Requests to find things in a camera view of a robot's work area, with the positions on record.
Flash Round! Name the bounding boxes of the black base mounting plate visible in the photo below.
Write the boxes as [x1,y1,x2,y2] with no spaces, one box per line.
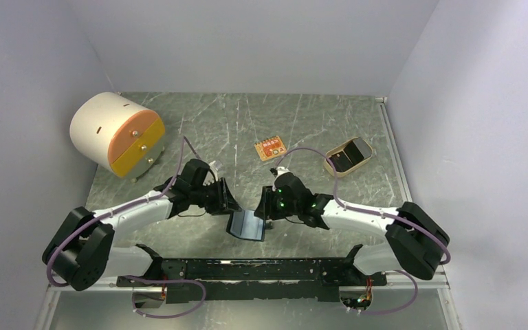
[116,257,387,304]

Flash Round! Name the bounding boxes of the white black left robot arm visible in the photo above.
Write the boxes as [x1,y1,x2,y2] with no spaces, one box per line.
[42,159,242,291]

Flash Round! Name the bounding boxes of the aluminium frame rail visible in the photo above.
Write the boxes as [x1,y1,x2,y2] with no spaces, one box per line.
[34,98,463,330]

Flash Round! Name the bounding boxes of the black leather card holder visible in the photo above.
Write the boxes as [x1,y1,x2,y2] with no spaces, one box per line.
[226,210,274,241]

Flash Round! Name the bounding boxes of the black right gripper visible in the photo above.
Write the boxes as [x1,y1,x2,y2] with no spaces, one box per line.
[254,186,300,221]

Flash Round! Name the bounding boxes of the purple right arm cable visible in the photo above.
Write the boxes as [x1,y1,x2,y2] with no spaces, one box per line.
[270,146,452,316]

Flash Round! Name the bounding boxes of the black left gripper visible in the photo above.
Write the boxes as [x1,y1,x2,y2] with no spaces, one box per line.
[190,177,242,216]

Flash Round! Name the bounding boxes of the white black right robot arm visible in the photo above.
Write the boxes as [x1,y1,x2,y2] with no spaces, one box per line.
[254,172,450,285]

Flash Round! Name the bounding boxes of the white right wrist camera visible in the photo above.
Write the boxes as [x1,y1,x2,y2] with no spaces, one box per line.
[270,166,290,178]

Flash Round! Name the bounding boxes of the round cabinet with coloured drawers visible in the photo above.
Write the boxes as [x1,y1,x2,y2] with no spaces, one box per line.
[69,92,166,181]

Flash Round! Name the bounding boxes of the beige oval tray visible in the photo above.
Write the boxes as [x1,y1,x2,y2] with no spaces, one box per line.
[323,136,374,179]

